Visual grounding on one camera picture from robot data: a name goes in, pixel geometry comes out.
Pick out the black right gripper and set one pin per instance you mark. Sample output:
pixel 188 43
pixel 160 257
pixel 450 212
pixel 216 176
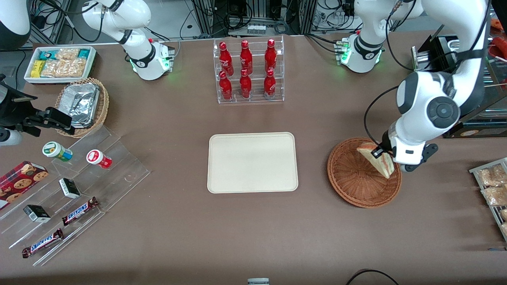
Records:
pixel 11 112

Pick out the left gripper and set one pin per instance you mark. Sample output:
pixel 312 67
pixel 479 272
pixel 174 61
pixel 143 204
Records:
pixel 385 145

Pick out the triangular sandwich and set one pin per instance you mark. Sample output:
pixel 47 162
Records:
pixel 382 166

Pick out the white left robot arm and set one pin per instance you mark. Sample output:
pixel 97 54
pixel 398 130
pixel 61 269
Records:
pixel 420 99

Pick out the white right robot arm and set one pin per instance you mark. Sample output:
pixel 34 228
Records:
pixel 138 16

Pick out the brown round wicker basket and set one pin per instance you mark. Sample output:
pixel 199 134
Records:
pixel 352 186

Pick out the light tan wicker basket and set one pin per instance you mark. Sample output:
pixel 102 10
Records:
pixel 103 103

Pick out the grey tray with pastries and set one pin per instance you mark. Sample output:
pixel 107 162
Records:
pixel 491 211

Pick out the cream rectangular tray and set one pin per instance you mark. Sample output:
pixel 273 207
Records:
pixel 249 162

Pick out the green lidded yogurt cup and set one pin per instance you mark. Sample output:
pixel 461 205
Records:
pixel 53 149

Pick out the stacked aluminium foil trays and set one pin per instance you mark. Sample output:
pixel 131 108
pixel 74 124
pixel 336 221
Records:
pixel 81 103

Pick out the white rectangular snack bin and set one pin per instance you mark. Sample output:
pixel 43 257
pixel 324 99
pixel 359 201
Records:
pixel 29 79

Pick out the yellow snack packet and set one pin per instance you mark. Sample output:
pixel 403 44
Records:
pixel 37 68

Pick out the clear rice cracker bag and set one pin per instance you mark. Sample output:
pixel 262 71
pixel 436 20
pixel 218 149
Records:
pixel 65 68
pixel 67 54

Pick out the red lidded yogurt cup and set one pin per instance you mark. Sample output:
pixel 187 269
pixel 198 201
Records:
pixel 97 157

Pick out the red chocolate chip cookie box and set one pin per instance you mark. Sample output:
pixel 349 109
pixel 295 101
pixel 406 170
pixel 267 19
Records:
pixel 20 182

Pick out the small black carton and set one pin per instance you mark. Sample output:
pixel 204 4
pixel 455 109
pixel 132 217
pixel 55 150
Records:
pixel 36 213
pixel 69 188

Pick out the teal snack packet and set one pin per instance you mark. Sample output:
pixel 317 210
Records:
pixel 47 54
pixel 84 53

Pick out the clear acrylic stepped stand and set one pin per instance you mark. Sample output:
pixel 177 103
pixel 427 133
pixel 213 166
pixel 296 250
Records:
pixel 119 174

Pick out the Snickers chocolate bar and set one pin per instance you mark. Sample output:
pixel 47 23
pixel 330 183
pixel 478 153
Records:
pixel 79 210
pixel 41 243

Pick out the clear bag of pastries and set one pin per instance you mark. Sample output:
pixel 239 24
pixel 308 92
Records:
pixel 495 196
pixel 504 229
pixel 491 176
pixel 504 214

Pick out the black hot food warmer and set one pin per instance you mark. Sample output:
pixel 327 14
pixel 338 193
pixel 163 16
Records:
pixel 443 51

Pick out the red cola bottle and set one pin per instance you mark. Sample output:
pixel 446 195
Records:
pixel 270 57
pixel 246 59
pixel 245 86
pixel 269 85
pixel 225 88
pixel 225 59

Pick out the clear acrylic bottle rack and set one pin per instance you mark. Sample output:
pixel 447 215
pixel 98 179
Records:
pixel 257 99

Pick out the white power strip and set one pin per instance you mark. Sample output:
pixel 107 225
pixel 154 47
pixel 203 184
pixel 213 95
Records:
pixel 328 19

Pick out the red sausage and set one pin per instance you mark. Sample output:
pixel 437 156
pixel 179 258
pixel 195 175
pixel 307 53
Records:
pixel 500 49

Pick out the orange sausage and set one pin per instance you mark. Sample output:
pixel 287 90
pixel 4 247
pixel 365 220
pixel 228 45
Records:
pixel 500 24

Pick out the grey power strip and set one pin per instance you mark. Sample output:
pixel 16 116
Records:
pixel 256 29

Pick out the small grey device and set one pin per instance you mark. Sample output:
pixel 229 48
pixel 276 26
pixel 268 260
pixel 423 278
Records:
pixel 258 282

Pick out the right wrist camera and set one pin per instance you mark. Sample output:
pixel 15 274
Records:
pixel 10 137

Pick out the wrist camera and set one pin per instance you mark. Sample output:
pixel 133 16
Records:
pixel 427 155
pixel 10 137

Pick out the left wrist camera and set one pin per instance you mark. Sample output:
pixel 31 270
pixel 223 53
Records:
pixel 427 155

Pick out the aluminium frame rack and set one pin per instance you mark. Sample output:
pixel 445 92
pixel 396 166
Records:
pixel 204 19

